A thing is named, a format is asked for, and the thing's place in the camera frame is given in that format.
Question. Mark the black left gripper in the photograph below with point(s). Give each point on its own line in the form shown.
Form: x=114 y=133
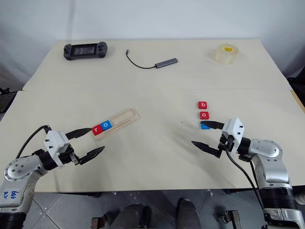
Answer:
x=69 y=157

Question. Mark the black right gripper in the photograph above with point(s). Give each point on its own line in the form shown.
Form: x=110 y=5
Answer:
x=226 y=143

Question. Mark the red letter tile r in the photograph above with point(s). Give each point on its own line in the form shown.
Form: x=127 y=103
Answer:
x=96 y=130

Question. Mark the red letter o tile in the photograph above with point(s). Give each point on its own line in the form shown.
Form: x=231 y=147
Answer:
x=204 y=115

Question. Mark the blue letter tile o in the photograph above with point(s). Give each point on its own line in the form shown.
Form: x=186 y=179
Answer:
x=106 y=125

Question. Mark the red letter tile b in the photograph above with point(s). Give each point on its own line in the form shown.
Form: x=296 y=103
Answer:
x=203 y=105

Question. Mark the wooden tile tray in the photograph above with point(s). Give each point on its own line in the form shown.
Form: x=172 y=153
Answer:
x=124 y=117

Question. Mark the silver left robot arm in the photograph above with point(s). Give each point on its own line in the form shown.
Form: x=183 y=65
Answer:
x=19 y=171

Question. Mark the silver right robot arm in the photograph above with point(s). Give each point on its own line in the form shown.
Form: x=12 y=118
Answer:
x=271 y=155

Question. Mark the red-brown metal foot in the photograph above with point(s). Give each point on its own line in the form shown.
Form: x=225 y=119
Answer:
x=232 y=219
x=97 y=223

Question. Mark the dark rounded shape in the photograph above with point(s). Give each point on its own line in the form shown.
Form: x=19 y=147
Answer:
x=189 y=214
x=131 y=217

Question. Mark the clear packing tape roll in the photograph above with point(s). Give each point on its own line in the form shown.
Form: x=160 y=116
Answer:
x=226 y=56

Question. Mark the black equipment beside table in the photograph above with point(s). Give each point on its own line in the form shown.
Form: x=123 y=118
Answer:
x=4 y=100

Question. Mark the black handheld game controller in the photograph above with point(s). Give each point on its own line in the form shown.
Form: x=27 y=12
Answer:
x=84 y=50

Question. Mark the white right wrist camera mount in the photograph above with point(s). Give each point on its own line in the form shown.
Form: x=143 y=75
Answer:
x=234 y=128

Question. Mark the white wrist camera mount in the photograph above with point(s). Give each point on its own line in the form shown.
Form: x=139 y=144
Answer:
x=234 y=128
x=54 y=143

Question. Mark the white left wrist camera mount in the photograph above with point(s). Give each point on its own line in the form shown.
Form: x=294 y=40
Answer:
x=54 y=143

